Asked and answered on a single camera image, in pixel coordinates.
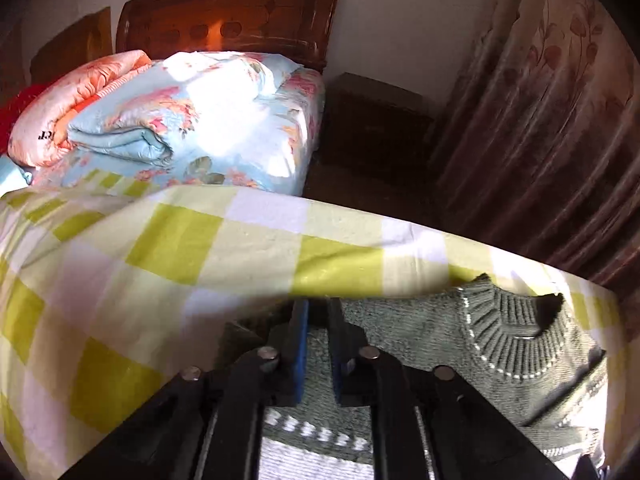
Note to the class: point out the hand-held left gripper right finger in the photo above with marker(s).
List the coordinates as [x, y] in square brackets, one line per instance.
[339, 360]

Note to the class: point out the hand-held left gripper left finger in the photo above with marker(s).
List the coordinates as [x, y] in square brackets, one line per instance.
[300, 345]

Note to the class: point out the green knit sweater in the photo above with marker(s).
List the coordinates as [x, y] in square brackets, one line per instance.
[425, 330]

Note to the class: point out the yellow-green checked bedsheet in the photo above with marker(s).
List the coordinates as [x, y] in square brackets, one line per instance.
[150, 270]

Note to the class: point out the dark wooden nightstand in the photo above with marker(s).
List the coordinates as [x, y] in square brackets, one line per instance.
[375, 120]

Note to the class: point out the folded blue floral quilt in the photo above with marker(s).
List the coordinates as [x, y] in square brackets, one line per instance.
[200, 100]

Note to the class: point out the floral curtain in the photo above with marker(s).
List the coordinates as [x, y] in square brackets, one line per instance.
[540, 120]

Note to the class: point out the light blue pillow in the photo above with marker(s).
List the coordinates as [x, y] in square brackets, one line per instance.
[12, 175]

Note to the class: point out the carved wooden headboard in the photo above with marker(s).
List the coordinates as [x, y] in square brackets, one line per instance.
[225, 15]

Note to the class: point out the folded orange floral quilt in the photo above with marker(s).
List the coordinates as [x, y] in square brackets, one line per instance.
[55, 105]

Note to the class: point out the red pillow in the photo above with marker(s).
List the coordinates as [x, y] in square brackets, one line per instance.
[15, 110]

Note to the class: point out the plain wooden headboard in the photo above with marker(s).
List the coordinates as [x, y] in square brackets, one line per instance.
[70, 45]

